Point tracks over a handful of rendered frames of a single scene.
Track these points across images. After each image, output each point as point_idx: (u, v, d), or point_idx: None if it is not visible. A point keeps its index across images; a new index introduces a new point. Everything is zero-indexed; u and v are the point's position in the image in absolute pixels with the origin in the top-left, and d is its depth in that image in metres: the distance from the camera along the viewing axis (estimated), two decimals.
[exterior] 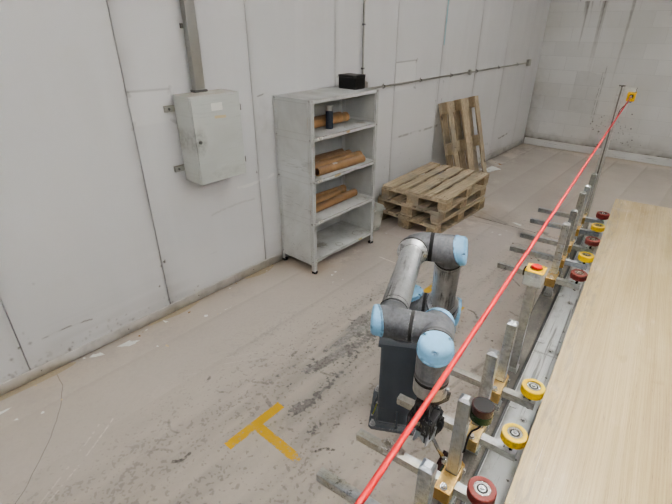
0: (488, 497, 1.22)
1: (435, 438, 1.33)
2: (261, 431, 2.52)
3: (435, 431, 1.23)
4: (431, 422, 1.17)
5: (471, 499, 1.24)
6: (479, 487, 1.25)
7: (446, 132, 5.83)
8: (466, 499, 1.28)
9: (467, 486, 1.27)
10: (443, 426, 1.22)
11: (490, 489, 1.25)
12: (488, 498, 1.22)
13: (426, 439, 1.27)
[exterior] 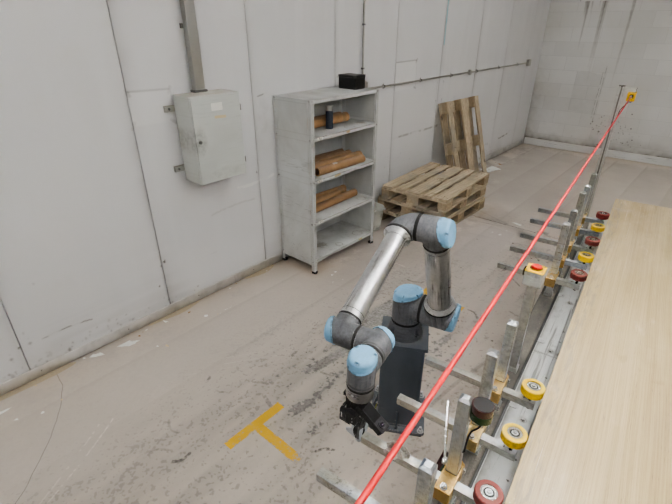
0: (495, 501, 1.21)
1: (448, 419, 1.42)
2: (261, 431, 2.52)
3: (355, 432, 1.45)
4: (345, 409, 1.43)
5: (478, 503, 1.23)
6: (486, 491, 1.24)
7: (446, 132, 5.83)
8: (472, 503, 1.27)
9: (473, 489, 1.26)
10: (355, 433, 1.42)
11: (497, 493, 1.24)
12: (495, 502, 1.21)
13: None
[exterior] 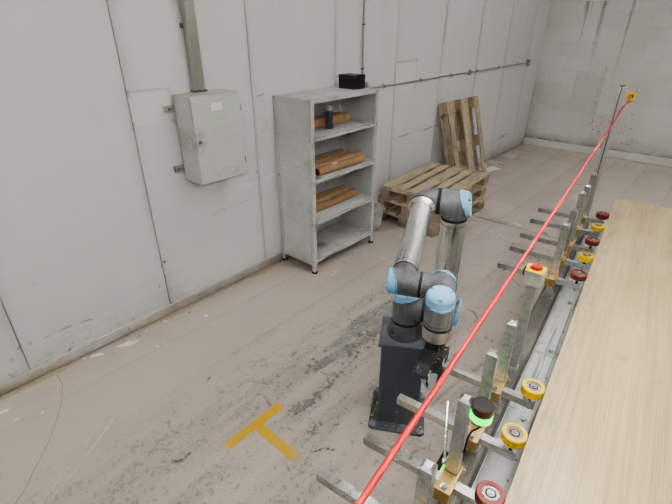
0: (497, 502, 1.21)
1: (448, 419, 1.42)
2: (261, 431, 2.52)
3: None
4: None
5: None
6: (487, 492, 1.24)
7: (446, 132, 5.83)
8: None
9: (475, 490, 1.26)
10: None
11: (499, 494, 1.23)
12: (497, 503, 1.21)
13: (426, 383, 1.50)
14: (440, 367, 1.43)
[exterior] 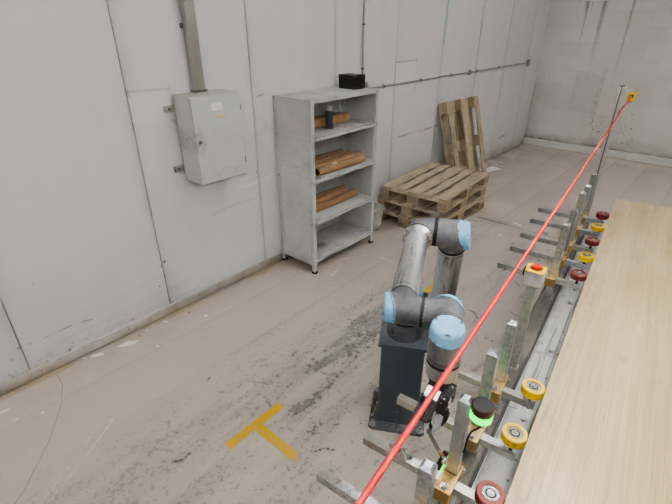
0: (497, 502, 1.21)
1: (434, 439, 1.33)
2: (261, 431, 2.52)
3: None
4: None
5: None
6: (487, 492, 1.24)
7: (446, 132, 5.83)
8: None
9: (475, 490, 1.26)
10: None
11: (499, 494, 1.23)
12: (497, 503, 1.21)
13: (430, 424, 1.31)
14: (446, 408, 1.23)
